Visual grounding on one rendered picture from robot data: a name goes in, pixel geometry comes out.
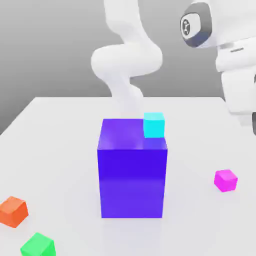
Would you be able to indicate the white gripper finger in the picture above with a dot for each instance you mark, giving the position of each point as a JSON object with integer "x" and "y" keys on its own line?
{"x": 254, "y": 124}

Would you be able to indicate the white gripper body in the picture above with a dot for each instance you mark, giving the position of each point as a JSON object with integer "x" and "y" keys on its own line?
{"x": 238, "y": 92}

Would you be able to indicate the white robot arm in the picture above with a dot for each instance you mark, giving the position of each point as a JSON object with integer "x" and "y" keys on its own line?
{"x": 128, "y": 60}

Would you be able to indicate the small magenta cube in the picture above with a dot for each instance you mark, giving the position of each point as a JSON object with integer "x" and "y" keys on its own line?
{"x": 225, "y": 181}

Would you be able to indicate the small cyan cube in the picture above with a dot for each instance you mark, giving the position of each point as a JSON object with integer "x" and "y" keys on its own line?
{"x": 154, "y": 128}

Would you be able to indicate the small green cube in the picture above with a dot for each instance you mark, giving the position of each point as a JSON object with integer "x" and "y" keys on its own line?
{"x": 38, "y": 246}

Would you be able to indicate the small orange cube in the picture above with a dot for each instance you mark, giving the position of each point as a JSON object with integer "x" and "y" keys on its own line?
{"x": 13, "y": 212}

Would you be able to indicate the large purple box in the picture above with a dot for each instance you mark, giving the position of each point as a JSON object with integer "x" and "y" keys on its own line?
{"x": 132, "y": 180}

